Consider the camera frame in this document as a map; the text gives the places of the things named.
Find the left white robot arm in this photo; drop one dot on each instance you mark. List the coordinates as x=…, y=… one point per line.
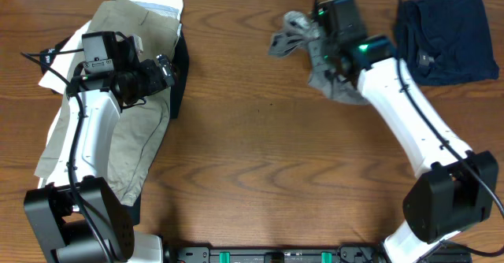
x=76, y=217

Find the khaki folded shorts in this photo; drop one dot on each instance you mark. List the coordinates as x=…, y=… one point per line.
x=145, y=137

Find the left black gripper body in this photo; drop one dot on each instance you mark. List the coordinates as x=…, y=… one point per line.
x=148, y=81

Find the black garment with logo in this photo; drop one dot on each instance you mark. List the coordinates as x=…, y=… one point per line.
x=141, y=129

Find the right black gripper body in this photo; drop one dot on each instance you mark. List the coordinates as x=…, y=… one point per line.
x=331, y=50

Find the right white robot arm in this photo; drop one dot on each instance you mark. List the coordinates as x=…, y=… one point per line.
x=455, y=186

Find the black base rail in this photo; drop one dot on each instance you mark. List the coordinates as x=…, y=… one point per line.
x=343, y=254

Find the grey shorts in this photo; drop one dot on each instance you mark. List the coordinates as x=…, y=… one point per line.
x=299, y=32

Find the dark navy folded garment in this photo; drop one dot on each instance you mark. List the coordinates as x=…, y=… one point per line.
x=445, y=42

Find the light blue folded garment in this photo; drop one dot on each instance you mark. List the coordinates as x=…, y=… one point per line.
x=173, y=10

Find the white folded garment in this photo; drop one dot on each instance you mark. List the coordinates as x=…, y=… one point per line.
x=59, y=66

